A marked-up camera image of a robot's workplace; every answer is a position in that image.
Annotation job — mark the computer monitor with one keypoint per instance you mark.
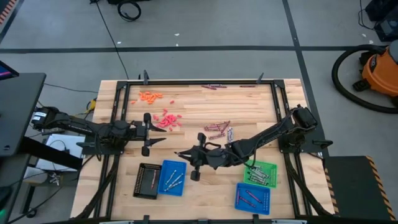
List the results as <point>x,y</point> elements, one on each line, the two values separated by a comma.
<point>6,71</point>

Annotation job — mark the orange shop vacuum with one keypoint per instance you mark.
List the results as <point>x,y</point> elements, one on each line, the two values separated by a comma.
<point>381,73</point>
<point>335,73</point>

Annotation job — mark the black frame clamp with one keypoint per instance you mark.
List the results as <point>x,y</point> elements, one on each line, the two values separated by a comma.
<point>145,77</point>
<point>260,77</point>

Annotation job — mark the hazard striped floor mat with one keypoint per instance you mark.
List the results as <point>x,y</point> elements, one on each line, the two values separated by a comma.
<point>6,11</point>

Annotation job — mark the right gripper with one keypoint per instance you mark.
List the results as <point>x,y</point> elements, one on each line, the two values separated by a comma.
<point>203,157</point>

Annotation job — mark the green plastic basket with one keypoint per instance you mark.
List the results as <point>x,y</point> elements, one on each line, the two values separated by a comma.
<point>270,174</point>

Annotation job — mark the small metal parts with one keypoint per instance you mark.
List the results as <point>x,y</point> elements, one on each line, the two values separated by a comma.
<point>54,179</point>

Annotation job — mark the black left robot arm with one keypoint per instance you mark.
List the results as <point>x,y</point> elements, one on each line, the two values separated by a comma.
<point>77,124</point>

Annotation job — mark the black power adapter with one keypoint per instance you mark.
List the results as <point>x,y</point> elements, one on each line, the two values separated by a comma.
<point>53,132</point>

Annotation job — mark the black ramp with hazard stripes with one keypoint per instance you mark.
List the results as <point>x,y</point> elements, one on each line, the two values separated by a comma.
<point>351,186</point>

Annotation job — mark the black plastic basket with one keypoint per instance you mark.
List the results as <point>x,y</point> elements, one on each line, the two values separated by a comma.
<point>140,186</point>

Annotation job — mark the white box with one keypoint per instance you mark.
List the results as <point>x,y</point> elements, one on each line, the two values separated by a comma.
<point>59,146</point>

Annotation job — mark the black desk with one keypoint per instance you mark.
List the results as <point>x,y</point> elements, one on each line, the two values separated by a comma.
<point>18,109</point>

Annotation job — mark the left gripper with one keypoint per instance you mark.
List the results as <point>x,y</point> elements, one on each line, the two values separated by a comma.
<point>140,130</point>

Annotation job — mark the blue plastic basket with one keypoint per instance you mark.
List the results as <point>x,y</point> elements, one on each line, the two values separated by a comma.
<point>262,205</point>
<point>180,165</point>

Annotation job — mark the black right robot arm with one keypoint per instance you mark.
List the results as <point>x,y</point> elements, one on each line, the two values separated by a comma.
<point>267,137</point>

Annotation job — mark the black case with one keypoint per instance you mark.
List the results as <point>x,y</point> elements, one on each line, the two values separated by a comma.
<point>381,7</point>
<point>387,29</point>

